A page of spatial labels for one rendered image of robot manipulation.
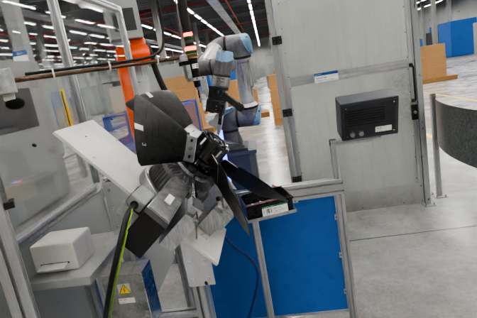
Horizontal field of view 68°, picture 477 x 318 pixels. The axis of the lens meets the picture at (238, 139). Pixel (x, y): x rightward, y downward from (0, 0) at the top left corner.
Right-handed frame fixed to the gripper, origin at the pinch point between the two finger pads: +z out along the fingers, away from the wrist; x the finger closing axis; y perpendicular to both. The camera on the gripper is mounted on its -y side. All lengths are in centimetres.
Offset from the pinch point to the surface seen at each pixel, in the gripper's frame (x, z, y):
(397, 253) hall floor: -84, 85, -129
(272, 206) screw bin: 10.2, 27.9, -27.8
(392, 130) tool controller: -10, -10, -79
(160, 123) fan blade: 51, -10, 13
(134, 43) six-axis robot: -357, -42, 174
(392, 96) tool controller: -6, -26, -74
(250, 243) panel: -14, 59, -22
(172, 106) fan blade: 21.1, -11.3, 17.4
